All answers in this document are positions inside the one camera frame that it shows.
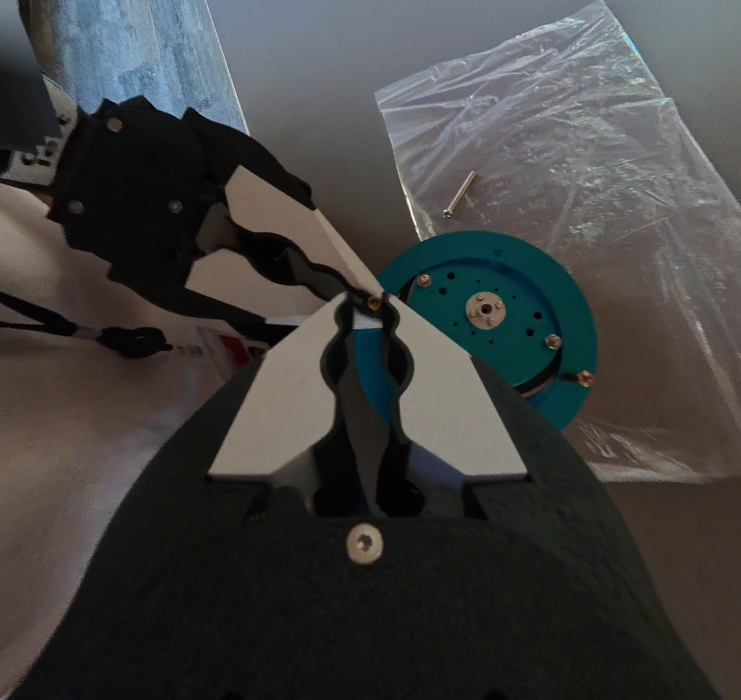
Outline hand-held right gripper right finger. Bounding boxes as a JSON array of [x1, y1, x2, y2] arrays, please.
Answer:
[[377, 294, 529, 518]]

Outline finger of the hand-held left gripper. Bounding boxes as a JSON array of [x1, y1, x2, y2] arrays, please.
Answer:
[[184, 231, 348, 323], [225, 163, 387, 301]]

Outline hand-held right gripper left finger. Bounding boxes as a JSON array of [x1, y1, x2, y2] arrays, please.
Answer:
[[206, 292, 377, 518]]

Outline blue round turntable assembly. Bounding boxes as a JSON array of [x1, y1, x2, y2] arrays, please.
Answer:
[[347, 231, 598, 433]]

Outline grey desk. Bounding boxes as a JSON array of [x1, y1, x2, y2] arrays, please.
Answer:
[[194, 0, 741, 700]]

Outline red and white badge card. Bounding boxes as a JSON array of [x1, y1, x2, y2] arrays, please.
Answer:
[[196, 325, 273, 379]]

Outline long steel screw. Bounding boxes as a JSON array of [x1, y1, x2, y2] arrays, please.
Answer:
[[443, 170, 478, 218]]

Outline clear plastic bag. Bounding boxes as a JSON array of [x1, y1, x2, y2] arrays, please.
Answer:
[[375, 0, 741, 484]]

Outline black chest strap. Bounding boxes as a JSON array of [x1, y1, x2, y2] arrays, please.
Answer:
[[0, 290, 174, 360]]

